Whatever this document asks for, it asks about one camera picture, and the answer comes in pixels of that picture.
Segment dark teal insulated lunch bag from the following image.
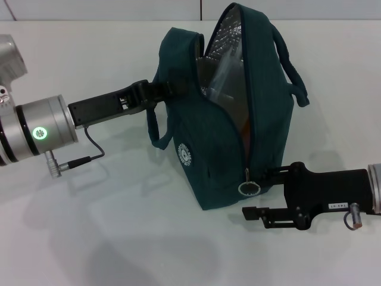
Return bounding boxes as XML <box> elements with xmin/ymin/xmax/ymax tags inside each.
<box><xmin>147</xmin><ymin>2</ymin><xmax>310</xmax><ymax>211</ymax></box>

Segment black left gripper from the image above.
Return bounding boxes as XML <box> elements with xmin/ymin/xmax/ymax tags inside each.
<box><xmin>67</xmin><ymin>79</ymin><xmax>189</xmax><ymax>130</ymax></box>

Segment dark right arm cable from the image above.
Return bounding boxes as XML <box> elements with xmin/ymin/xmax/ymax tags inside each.
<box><xmin>343</xmin><ymin>202</ymin><xmax>364</xmax><ymax>231</ymax></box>

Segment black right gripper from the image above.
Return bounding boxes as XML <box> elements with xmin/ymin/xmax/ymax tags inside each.
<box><xmin>242</xmin><ymin>162</ymin><xmax>376</xmax><ymax>232</ymax></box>

